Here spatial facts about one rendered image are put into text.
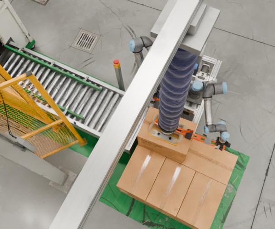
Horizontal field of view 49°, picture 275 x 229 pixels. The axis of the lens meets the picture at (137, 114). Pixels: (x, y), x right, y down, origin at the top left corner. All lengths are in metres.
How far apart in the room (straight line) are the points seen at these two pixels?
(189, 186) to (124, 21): 3.05
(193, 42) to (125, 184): 2.43
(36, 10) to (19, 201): 3.29
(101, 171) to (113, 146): 0.11
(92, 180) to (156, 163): 2.59
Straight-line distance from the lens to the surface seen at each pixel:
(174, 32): 1.50
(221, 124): 3.10
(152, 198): 3.73
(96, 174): 1.25
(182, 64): 1.94
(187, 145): 3.46
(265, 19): 5.76
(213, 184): 3.83
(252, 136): 4.69
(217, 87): 3.00
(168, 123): 2.98
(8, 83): 2.70
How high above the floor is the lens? 4.26
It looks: 69 degrees down
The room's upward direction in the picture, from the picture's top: 7 degrees counter-clockwise
